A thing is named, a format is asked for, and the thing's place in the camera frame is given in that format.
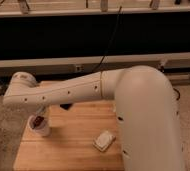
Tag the wooden cutting board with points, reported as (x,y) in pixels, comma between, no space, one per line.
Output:
(69,147)

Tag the red pepper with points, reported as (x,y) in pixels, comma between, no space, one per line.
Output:
(38,120)

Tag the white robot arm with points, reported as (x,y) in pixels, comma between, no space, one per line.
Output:
(146,110)

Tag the white ceramic cup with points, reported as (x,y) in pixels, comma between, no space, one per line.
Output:
(43,129)

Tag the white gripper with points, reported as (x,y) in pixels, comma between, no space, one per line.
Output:
(42,111)

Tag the metal shelf rail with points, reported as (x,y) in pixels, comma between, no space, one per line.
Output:
(71,65)

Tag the white rectangular sponge block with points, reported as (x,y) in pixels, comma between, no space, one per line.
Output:
(104,140)

